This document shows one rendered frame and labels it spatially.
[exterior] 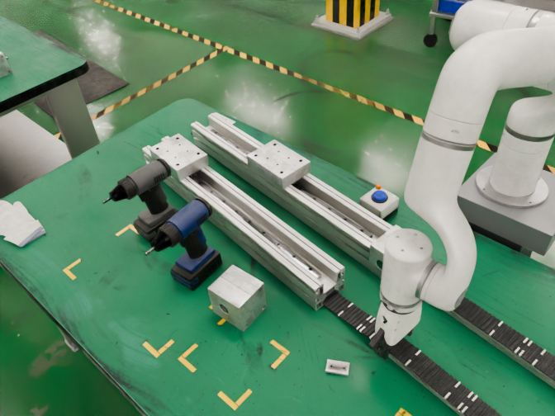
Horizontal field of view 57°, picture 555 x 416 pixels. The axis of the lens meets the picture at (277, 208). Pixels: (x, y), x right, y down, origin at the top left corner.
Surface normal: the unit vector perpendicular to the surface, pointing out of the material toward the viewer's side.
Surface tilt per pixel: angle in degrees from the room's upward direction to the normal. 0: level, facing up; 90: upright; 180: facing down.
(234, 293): 0
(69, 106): 90
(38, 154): 0
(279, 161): 0
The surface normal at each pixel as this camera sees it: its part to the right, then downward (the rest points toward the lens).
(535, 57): 0.15, 0.51
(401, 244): -0.09, -0.72
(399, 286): -0.49, 0.62
